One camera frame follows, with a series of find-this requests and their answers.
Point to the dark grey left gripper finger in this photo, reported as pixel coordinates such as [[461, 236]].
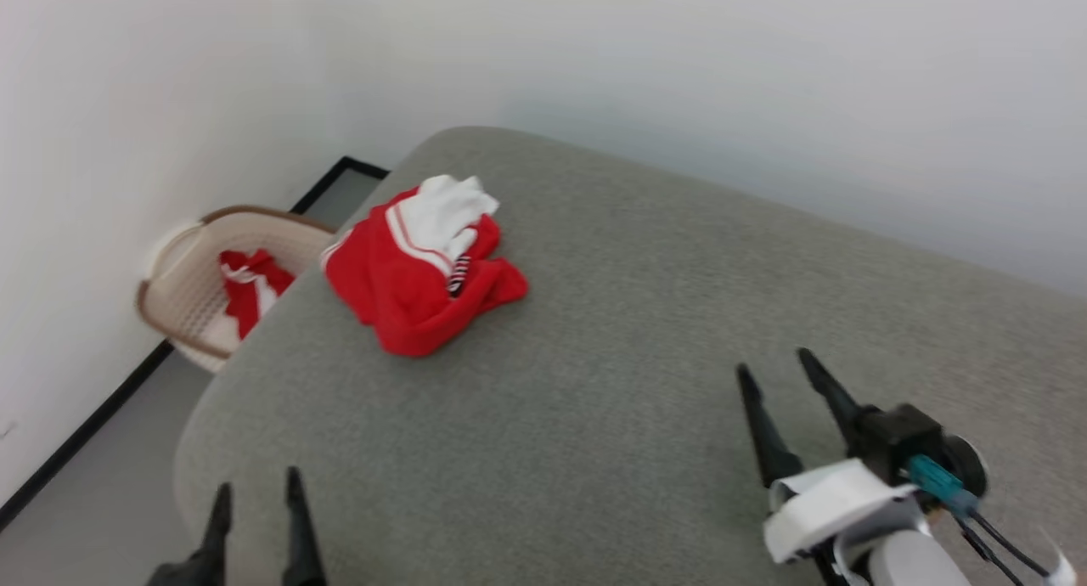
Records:
[[212, 543], [299, 535]]

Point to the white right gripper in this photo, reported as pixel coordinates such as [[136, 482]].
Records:
[[819, 509]]

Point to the red and white jersey shirt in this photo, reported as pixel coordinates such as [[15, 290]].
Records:
[[399, 297]]

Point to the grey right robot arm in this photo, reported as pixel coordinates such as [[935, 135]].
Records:
[[913, 565]]

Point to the red garment in basket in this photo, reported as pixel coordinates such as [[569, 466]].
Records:
[[246, 295]]

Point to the beige woven laundry basket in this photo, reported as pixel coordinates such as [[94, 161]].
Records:
[[191, 289]]

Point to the black baseboard strip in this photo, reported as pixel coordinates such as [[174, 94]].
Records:
[[361, 165]]

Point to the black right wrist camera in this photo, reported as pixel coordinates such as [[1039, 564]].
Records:
[[900, 437]]

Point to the teal right camera connector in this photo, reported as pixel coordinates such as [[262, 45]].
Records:
[[934, 480]]

